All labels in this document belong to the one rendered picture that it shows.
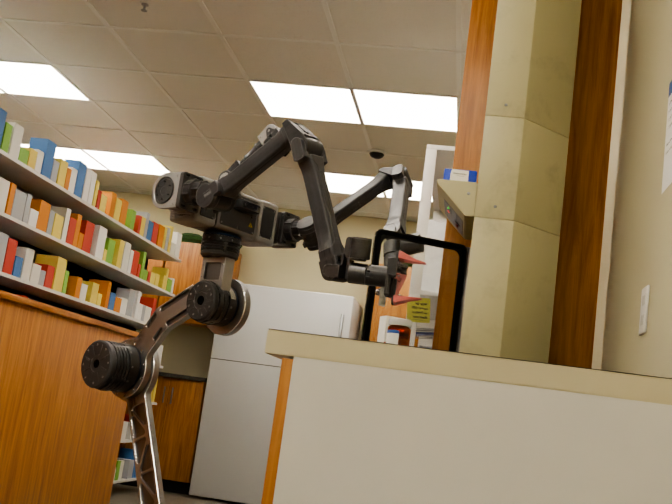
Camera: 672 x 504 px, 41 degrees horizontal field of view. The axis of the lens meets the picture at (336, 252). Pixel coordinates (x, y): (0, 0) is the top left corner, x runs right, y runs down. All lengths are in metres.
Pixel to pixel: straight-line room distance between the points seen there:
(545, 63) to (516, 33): 0.12
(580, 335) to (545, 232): 0.40
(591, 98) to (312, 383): 1.85
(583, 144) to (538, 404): 1.68
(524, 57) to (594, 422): 1.47
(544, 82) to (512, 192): 0.36
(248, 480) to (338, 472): 6.12
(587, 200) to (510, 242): 0.50
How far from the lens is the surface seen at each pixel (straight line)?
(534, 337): 2.59
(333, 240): 2.48
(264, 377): 7.54
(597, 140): 3.02
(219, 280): 3.06
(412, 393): 1.44
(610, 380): 1.45
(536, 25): 2.75
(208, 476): 7.64
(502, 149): 2.60
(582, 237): 2.93
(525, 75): 2.68
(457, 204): 2.55
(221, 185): 2.78
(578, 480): 1.45
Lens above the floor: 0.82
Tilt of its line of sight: 10 degrees up
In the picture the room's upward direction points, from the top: 8 degrees clockwise
